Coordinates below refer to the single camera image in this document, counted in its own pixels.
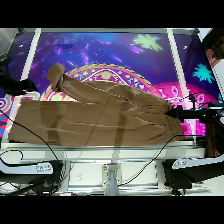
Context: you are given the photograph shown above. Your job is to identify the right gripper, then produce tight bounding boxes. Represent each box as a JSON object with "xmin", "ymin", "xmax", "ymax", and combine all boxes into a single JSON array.
[{"xmin": 164, "ymin": 106, "xmax": 201, "ymax": 123}]

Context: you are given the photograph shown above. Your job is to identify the brown pants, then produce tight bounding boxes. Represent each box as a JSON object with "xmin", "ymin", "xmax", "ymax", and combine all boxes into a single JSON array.
[{"xmin": 8, "ymin": 63, "xmax": 186, "ymax": 148}]

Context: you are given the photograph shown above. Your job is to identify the dark garment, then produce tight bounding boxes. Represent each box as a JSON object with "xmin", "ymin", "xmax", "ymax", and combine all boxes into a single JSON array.
[{"xmin": 204, "ymin": 118, "xmax": 224, "ymax": 158}]

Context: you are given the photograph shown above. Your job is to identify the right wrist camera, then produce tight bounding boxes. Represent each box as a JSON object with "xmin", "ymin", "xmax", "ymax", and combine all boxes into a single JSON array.
[{"xmin": 187, "ymin": 93, "xmax": 198, "ymax": 113}]

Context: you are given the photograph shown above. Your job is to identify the black cable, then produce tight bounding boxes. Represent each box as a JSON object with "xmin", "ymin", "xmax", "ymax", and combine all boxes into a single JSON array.
[
  {"xmin": 118, "ymin": 133, "xmax": 206, "ymax": 186},
  {"xmin": 0, "ymin": 109, "xmax": 64, "ymax": 166}
]

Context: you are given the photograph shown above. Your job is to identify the silver frame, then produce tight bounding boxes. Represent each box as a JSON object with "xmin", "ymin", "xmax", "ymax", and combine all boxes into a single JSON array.
[{"xmin": 0, "ymin": 139, "xmax": 224, "ymax": 197}]

